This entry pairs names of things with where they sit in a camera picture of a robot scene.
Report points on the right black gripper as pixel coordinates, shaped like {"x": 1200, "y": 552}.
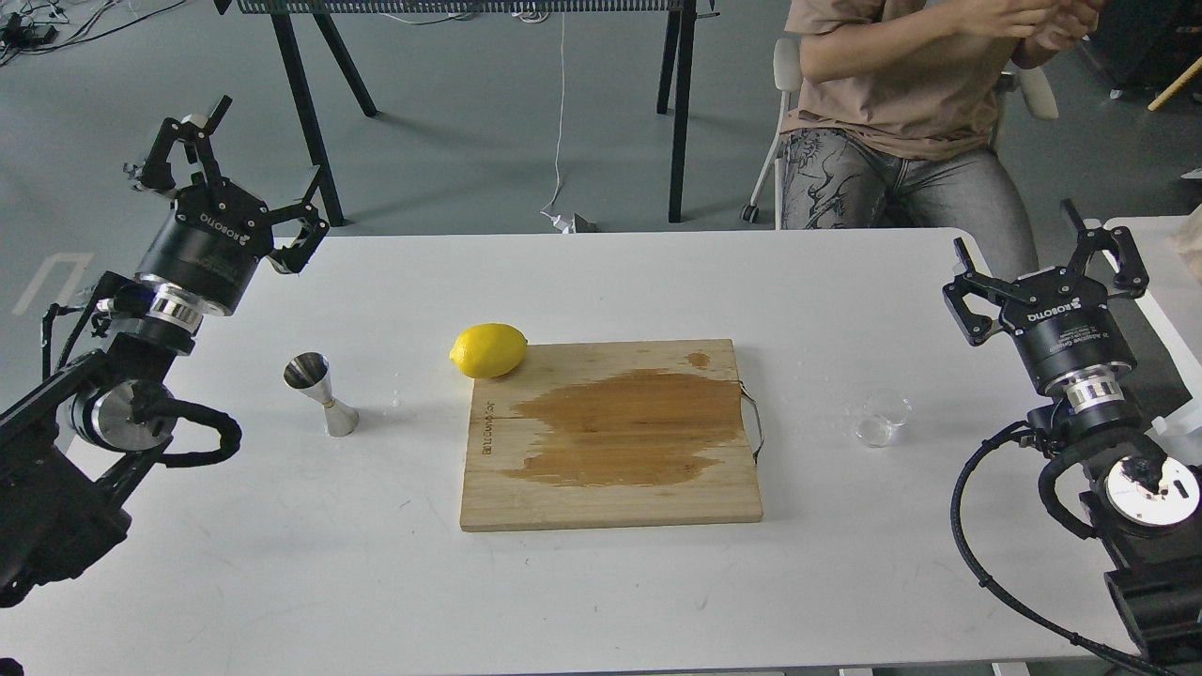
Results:
{"x": 1066, "y": 329}

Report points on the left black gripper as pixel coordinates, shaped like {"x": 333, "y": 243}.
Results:
{"x": 207, "y": 246}

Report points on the steel jigger measuring cup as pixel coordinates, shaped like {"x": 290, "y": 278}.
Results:
{"x": 310, "y": 374}

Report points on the small clear glass cup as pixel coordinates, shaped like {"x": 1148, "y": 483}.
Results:
{"x": 879, "y": 415}

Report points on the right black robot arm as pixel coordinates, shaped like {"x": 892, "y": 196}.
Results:
{"x": 1104, "y": 478}

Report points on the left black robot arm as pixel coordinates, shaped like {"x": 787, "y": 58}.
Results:
{"x": 75, "y": 448}

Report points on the seated person in tan shirt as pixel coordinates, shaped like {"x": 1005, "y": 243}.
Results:
{"x": 895, "y": 108}

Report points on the yellow lemon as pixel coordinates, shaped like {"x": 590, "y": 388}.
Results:
{"x": 486, "y": 351}

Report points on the wooden cutting board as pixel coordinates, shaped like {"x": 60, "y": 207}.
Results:
{"x": 611, "y": 435}

